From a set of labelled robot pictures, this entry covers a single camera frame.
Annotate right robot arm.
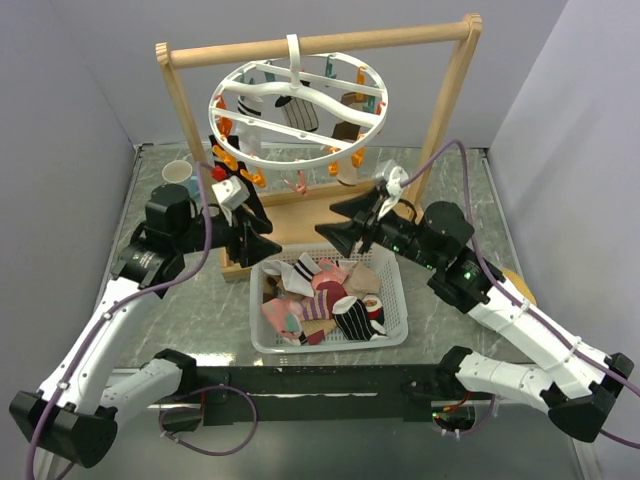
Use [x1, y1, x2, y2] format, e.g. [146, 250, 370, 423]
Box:
[315, 189, 634, 443]

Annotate white round clip hanger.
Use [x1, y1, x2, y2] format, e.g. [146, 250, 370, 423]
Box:
[208, 35, 389, 176]

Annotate cream brown ribbed sock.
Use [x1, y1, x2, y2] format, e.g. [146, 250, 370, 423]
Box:
[332, 92, 371, 187]

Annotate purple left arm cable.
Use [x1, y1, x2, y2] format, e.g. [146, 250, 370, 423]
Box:
[24, 160, 259, 480]

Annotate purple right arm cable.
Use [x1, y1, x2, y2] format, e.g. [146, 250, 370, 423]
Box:
[397, 138, 640, 449]

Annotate white plastic laundry basket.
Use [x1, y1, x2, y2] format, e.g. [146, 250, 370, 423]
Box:
[249, 246, 409, 354]

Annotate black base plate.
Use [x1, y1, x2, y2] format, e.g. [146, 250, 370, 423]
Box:
[138, 363, 496, 427]

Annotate black white striped sock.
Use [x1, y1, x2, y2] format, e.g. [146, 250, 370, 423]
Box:
[274, 96, 319, 132]

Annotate orange clothes peg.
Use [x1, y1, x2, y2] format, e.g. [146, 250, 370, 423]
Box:
[240, 169, 266, 188]
[328, 161, 339, 177]

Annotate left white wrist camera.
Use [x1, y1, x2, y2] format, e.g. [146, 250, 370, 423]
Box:
[212, 176, 250, 212]

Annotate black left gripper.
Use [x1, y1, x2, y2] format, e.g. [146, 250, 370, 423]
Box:
[175, 203, 282, 267]

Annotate beige folded sock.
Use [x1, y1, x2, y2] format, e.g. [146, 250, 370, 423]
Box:
[343, 262, 381, 299]

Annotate red santa sock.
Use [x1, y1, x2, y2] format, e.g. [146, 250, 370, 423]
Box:
[362, 294, 385, 326]

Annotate yellow dish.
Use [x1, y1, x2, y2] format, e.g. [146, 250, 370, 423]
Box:
[502, 268, 537, 305]

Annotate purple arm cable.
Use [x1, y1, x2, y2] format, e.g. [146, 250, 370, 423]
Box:
[397, 138, 640, 449]
[24, 160, 259, 480]

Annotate pink sock left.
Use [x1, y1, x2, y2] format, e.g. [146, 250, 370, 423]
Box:
[261, 298, 303, 340]

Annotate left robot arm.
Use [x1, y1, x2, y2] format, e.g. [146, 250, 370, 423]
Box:
[9, 180, 282, 468]

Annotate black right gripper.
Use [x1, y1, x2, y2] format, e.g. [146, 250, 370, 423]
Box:
[314, 186, 440, 270]

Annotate aluminium rail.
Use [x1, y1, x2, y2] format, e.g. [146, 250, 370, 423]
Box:
[48, 363, 580, 411]

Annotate purple striped sock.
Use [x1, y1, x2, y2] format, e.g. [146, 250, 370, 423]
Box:
[300, 281, 346, 345]

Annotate pink clothes peg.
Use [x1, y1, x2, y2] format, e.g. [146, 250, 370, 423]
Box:
[283, 170, 308, 195]

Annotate black sock white stripes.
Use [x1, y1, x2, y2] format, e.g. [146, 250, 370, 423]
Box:
[209, 134, 268, 220]

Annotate wooden hanger stand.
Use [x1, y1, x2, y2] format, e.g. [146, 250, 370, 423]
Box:
[155, 13, 484, 282]

